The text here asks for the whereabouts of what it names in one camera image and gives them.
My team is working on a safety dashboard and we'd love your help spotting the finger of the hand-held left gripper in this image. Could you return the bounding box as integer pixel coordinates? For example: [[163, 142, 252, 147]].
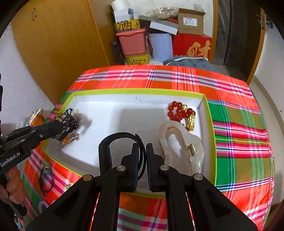
[[0, 121, 65, 156]]

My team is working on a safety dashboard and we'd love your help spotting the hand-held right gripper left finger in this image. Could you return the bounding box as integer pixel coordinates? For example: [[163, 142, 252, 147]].
[[27, 143, 141, 231]]

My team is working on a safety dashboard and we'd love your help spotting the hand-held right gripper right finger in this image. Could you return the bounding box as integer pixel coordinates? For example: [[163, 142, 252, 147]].
[[145, 143, 259, 231]]

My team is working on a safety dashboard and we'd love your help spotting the dark purple beaded necklace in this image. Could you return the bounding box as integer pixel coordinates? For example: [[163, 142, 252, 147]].
[[53, 108, 80, 147]]

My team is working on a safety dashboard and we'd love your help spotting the clear claw hair clip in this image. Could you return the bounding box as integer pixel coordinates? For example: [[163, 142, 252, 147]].
[[159, 121, 205, 176]]

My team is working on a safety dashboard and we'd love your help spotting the black wristband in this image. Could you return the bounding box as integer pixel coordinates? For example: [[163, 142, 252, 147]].
[[98, 131, 147, 180]]

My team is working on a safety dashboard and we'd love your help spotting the yellow cardboard box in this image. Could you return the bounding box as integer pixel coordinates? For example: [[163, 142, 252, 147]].
[[42, 88, 217, 199]]

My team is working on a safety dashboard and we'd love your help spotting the red beaded bracelet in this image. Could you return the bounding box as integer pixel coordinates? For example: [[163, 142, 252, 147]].
[[166, 101, 196, 131]]

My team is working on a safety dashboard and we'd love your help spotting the person's left hand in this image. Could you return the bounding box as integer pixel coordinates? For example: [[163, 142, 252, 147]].
[[6, 165, 25, 205]]

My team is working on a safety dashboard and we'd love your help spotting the orange box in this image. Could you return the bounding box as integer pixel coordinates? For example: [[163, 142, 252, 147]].
[[29, 109, 47, 127]]

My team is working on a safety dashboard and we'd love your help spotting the wooden door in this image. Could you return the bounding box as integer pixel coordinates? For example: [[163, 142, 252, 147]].
[[11, 0, 116, 105]]

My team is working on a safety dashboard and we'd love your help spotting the plaid tablecloth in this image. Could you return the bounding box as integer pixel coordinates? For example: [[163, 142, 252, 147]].
[[13, 65, 274, 231]]

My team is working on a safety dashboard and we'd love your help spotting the yellow printed bucket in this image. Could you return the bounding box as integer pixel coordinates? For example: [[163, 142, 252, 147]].
[[124, 51, 151, 66], [114, 19, 141, 34]]

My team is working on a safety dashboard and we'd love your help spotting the grey blue garment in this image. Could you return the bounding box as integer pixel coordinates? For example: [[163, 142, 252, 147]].
[[163, 55, 218, 72]]

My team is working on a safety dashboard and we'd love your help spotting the pale blue bucket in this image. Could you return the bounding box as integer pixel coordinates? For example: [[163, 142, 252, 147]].
[[148, 33, 173, 62]]

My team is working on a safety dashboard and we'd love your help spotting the pink plastic bin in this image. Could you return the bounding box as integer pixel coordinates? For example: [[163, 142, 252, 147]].
[[116, 28, 147, 55]]

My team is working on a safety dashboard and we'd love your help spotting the red gift box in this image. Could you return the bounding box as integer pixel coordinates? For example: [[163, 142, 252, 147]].
[[173, 33, 213, 61]]

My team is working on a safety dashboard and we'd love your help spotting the white striped box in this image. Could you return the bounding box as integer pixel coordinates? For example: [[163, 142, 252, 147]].
[[150, 19, 179, 35]]

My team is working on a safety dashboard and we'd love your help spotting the white open carton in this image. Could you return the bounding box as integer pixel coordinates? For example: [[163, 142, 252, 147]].
[[111, 0, 135, 23]]

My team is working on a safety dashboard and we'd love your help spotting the brown cardboard box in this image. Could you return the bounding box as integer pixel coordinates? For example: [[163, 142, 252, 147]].
[[177, 8, 206, 36]]

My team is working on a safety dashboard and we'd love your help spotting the bag of gold trinkets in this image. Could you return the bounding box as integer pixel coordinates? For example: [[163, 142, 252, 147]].
[[139, 7, 180, 20]]

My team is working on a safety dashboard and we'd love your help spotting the dark door panel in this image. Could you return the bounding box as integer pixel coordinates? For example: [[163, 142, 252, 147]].
[[213, 0, 261, 74]]

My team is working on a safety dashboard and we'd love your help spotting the black hair tie grey ball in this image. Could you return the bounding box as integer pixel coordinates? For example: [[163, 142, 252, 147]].
[[38, 165, 55, 196]]

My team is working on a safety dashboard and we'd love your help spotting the purple spiral hair tie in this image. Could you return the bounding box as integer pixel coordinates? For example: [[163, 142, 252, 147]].
[[38, 200, 48, 214]]

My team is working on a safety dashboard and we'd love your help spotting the wooden door frame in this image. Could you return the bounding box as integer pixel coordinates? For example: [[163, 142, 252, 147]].
[[245, 8, 267, 86]]

